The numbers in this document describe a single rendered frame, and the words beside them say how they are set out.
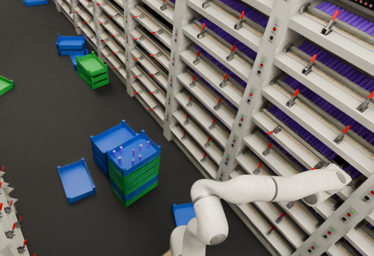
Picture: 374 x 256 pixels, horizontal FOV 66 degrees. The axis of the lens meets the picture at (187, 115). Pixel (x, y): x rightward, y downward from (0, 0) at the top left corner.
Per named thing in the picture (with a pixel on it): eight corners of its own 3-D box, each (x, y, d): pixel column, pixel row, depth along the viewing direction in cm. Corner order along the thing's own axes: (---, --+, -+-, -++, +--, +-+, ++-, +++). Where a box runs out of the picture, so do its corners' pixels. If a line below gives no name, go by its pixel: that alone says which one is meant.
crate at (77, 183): (96, 192, 216) (95, 187, 210) (68, 203, 207) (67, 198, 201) (84, 163, 233) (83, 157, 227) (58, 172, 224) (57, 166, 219)
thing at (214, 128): (225, 151, 194) (225, 140, 183) (175, 99, 226) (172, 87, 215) (247, 133, 199) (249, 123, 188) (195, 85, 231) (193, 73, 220)
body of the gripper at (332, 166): (344, 186, 113) (354, 177, 120) (322, 168, 118) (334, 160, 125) (333, 197, 117) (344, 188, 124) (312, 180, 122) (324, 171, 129)
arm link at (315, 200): (327, 170, 114) (310, 180, 120) (311, 181, 106) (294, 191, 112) (342, 188, 111) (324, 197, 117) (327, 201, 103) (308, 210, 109)
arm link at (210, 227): (193, 245, 138) (202, 282, 127) (169, 249, 134) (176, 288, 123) (223, 189, 104) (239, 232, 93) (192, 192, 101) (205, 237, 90)
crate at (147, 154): (124, 177, 182) (123, 170, 177) (106, 157, 192) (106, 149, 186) (160, 154, 199) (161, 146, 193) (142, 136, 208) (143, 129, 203)
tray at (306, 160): (344, 201, 131) (352, 194, 123) (251, 119, 163) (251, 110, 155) (372, 175, 136) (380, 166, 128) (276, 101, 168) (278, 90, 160)
